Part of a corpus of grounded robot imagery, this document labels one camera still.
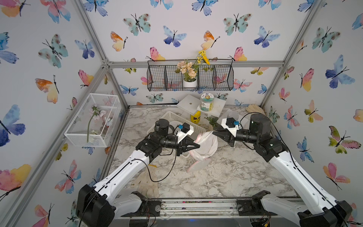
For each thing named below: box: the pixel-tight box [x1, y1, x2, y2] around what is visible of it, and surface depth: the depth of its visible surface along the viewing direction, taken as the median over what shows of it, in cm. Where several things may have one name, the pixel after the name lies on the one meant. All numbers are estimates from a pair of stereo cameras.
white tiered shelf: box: [176, 94, 227, 117], surface depth 98 cm
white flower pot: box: [182, 77, 198, 88], surface depth 93 cm
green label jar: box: [200, 92, 215, 113], surface depth 85 cm
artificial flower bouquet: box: [175, 50, 210, 82], surface depth 84 cm
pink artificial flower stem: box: [86, 104, 107, 143], surface depth 76 cm
